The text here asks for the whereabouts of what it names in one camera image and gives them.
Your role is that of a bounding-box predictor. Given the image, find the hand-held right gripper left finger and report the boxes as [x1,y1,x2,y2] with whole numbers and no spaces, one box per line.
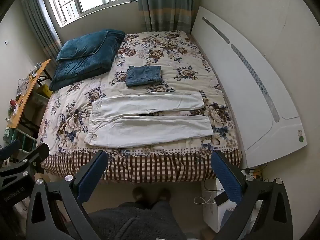
[26,150,109,240]

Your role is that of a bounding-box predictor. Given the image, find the white nightstand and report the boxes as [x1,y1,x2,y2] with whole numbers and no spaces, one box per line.
[201,177,240,233]

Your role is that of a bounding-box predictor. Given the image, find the white pants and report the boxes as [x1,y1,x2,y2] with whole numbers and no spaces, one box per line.
[84,92,213,148]

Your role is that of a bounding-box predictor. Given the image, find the green metal rack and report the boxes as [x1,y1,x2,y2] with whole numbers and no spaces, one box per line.
[2,127,38,157]

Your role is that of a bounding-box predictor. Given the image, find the person's dark fleece legs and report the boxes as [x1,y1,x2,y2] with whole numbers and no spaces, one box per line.
[87,200,187,240]

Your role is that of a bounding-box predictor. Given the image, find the black phone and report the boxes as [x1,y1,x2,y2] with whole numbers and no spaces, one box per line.
[214,192,229,205]

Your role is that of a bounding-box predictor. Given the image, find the folded blue jeans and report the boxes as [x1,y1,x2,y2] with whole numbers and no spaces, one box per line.
[126,65,163,88]

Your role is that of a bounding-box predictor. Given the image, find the yellow box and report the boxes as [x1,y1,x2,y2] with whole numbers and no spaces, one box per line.
[36,84,53,99]

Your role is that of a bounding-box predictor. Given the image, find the folded teal quilt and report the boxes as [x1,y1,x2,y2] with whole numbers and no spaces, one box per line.
[49,29,126,92]

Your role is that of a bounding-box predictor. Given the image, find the teal striped curtain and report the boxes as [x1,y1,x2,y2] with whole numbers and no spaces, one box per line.
[135,0,200,34]
[20,0,63,65]

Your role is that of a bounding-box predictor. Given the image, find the white cable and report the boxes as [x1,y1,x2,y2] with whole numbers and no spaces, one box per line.
[194,190,215,205]

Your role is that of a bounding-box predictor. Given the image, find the floral bed blanket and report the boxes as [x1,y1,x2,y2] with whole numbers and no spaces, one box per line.
[37,31,244,183]

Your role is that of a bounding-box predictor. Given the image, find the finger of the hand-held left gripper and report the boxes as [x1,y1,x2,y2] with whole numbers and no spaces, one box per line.
[0,144,50,188]
[0,139,22,163]

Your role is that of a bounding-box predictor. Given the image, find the clear glass items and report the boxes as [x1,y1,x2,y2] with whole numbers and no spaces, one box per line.
[29,62,42,77]

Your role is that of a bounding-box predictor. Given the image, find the dark slipper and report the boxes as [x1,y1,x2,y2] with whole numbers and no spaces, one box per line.
[155,188,172,202]
[132,187,151,203]

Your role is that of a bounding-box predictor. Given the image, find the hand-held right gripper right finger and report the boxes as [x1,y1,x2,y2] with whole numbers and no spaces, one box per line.
[211,151,293,240]

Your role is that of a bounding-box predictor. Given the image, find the wooden folding table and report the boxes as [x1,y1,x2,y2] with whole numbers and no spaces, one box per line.
[7,59,52,129]

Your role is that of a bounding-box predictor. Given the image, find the white bed headboard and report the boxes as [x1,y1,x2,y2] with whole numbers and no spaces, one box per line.
[191,6,308,169]

